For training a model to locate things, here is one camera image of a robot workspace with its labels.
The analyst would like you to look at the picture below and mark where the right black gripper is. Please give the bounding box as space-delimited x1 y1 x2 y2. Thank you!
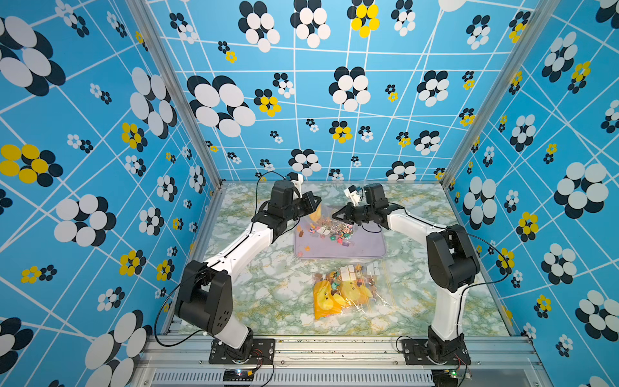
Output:
332 204 375 225

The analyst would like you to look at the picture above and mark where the yellow duck ziploc bag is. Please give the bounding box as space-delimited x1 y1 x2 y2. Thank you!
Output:
332 262 390 313
313 273 348 320

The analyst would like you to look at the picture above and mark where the clear ziploc bag of lollipops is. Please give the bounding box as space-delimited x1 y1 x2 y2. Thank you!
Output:
308 204 356 241

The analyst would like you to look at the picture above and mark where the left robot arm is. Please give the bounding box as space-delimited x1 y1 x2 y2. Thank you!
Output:
175 173 321 361

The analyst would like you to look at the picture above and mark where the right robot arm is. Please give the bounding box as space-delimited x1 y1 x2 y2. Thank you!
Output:
332 183 480 365

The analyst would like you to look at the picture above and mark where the pile of candies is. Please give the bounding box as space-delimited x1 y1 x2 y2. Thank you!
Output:
296 217 356 247

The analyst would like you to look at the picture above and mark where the lilac plastic tray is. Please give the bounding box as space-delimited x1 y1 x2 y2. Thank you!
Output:
293 205 387 260

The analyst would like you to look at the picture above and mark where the left controller board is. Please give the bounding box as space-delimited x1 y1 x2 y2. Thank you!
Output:
223 369 254 383

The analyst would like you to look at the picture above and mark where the controller board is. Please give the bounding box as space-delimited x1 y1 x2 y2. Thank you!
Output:
223 369 254 383
432 369 459 386

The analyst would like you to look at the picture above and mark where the right controller board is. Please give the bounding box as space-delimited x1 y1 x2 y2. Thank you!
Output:
432 369 459 386

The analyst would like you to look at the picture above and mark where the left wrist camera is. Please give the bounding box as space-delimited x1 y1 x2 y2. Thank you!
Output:
287 172 304 188

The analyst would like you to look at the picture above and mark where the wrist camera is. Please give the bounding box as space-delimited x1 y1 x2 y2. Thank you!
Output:
287 172 304 188
344 185 364 206

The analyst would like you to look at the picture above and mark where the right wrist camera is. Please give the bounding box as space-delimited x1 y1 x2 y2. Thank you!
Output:
344 185 364 206

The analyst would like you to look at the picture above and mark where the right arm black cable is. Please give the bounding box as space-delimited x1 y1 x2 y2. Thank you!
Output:
400 207 511 340

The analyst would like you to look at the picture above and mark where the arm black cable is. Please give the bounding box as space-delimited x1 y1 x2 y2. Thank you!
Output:
400 207 511 340
153 170 289 348

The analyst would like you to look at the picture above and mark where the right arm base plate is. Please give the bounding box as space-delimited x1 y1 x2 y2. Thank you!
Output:
397 338 472 367

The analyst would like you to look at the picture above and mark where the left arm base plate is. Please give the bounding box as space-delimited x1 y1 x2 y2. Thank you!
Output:
209 338 276 365

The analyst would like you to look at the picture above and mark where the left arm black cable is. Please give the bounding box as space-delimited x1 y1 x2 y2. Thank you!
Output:
153 170 289 348

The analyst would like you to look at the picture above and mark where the aluminium front rail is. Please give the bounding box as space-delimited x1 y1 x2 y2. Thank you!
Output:
130 335 552 386

